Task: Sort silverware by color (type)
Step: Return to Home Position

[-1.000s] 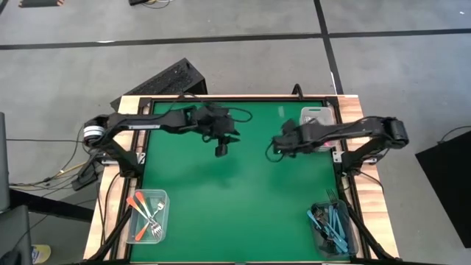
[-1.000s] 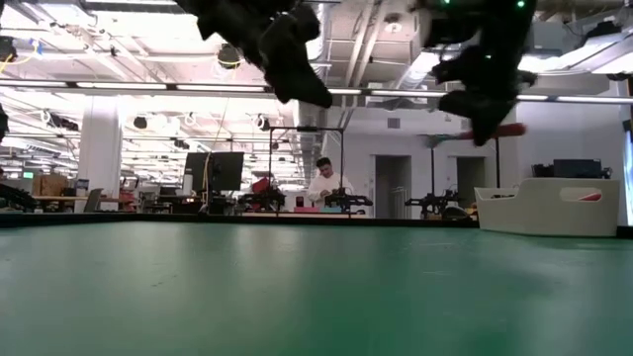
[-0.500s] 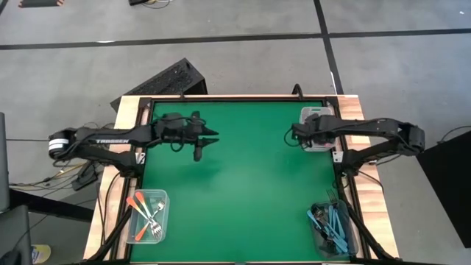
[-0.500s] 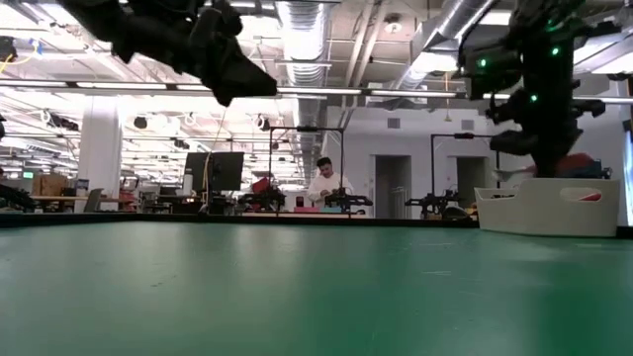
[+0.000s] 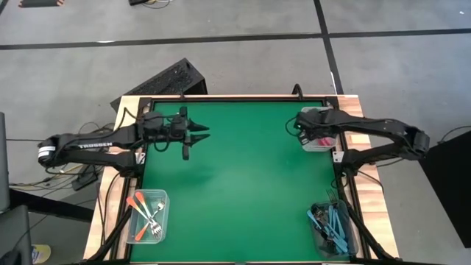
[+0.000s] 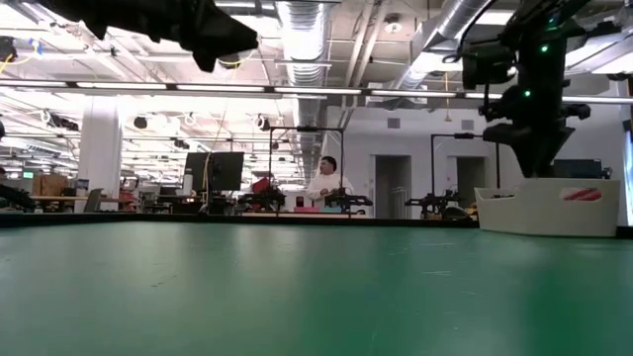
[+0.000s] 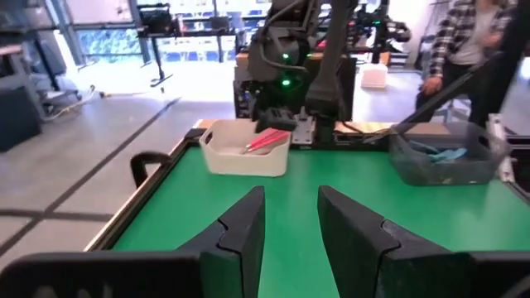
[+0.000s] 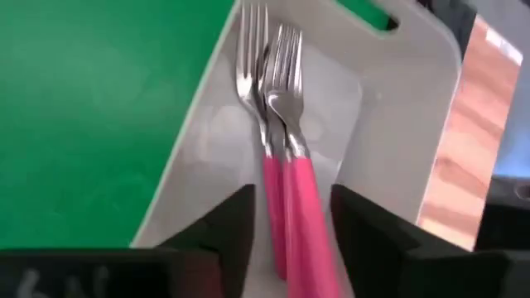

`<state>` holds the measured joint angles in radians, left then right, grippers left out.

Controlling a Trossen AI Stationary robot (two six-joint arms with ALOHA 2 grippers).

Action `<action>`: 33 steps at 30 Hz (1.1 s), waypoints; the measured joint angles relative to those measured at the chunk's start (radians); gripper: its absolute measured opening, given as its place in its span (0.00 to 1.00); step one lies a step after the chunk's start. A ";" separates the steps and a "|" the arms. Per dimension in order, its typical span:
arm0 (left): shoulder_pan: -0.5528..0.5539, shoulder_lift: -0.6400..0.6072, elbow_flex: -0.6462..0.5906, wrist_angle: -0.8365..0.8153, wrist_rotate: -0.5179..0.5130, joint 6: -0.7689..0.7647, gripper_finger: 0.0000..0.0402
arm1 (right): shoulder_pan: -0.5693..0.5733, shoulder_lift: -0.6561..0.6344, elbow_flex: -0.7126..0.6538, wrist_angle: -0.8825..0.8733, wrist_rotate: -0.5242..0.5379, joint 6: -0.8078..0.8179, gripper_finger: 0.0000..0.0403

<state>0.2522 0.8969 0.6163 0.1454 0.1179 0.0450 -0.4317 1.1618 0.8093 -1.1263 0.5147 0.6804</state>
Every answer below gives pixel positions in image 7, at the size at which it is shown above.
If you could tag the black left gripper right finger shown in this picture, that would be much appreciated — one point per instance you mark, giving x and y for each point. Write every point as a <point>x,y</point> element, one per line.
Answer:
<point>356,256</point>

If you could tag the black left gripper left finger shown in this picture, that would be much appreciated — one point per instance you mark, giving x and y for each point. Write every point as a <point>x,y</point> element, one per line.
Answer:
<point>244,248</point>

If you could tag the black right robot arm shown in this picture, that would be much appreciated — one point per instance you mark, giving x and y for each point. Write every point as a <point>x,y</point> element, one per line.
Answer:
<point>331,62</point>

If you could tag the white mounting plate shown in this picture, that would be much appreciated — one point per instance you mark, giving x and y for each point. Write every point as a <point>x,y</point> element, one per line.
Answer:
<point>304,132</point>

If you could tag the black equipment box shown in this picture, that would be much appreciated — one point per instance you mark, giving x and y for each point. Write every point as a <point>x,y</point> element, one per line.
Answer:
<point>244,99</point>

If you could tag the white plastic bin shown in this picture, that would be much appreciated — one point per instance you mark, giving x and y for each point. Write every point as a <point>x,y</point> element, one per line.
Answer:
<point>232,161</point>

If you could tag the green table mat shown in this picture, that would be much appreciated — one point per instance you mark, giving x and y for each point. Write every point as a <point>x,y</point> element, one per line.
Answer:
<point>298,198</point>

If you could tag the white box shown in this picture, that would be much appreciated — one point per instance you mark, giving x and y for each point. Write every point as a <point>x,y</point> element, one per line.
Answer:
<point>372,75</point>

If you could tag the dark smoky plastic bin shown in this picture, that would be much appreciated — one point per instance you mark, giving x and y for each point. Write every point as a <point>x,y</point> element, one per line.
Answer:
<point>435,174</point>

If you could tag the black table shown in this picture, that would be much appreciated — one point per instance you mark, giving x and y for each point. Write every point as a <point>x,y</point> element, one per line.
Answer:
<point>194,33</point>

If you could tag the background robot arms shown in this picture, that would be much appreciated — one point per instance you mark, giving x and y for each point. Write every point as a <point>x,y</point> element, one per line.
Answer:
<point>381,29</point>

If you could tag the black equipment case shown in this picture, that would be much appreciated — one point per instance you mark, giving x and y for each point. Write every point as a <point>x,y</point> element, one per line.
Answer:
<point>159,18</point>

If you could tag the person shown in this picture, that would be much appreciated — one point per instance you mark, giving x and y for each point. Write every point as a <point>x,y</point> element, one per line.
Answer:
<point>451,29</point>
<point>517,41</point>

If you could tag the dark gray box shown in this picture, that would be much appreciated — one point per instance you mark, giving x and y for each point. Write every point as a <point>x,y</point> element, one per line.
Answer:
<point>18,120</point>

